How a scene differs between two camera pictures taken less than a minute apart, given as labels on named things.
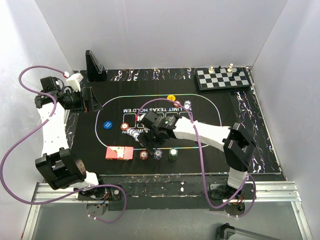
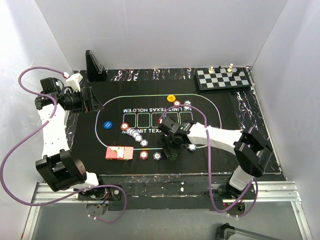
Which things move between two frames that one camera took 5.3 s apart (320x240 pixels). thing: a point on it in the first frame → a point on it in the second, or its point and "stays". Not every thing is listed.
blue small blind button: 107,125 stays
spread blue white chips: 134,133 stays
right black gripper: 145,137 → 164,141
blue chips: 188,105 stays
